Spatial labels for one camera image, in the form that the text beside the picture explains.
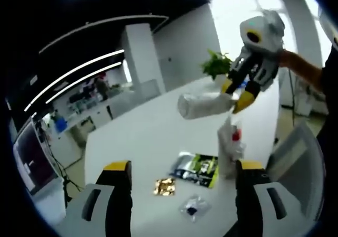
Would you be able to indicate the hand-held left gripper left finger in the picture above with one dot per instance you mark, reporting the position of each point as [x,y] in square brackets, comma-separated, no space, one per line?
[116,208]

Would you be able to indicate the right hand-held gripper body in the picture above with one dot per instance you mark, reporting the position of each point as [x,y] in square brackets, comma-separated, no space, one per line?
[264,36]

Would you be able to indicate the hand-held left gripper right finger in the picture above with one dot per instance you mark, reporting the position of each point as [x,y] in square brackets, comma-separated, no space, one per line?
[251,210]

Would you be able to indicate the small white skincare bottle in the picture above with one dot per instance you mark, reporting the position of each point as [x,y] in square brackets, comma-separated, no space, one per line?
[239,150]
[206,106]

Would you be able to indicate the gold foil skincare sachet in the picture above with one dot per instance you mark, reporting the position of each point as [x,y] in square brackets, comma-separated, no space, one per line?
[165,187]

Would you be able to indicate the clear plastic bag dark sample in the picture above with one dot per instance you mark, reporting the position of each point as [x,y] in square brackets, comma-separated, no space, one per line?
[194,208]

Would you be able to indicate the green black skincare sachet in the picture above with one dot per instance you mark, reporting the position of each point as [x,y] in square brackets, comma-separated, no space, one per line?
[198,168]

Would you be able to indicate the large white skincare tube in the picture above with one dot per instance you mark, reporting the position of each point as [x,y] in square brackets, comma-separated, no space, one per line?
[224,147]

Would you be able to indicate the blue storage bin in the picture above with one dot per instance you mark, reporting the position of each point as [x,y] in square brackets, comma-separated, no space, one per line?
[60,123]

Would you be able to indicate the person's right hand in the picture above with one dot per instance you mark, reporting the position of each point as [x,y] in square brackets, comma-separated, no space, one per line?
[287,59]

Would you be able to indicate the green potted plant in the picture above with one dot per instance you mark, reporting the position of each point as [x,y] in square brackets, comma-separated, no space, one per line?
[215,65]

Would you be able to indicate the white worn device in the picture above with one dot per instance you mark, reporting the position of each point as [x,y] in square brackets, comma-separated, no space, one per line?
[330,28]

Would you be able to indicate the grey mesh office chair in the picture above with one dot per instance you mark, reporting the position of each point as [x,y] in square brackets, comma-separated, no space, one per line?
[293,155]

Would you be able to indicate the white cabinet counter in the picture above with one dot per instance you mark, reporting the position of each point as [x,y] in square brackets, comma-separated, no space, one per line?
[87,113]

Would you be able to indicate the white ceiling light strip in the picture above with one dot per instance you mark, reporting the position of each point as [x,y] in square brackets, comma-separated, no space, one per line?
[84,80]
[76,73]

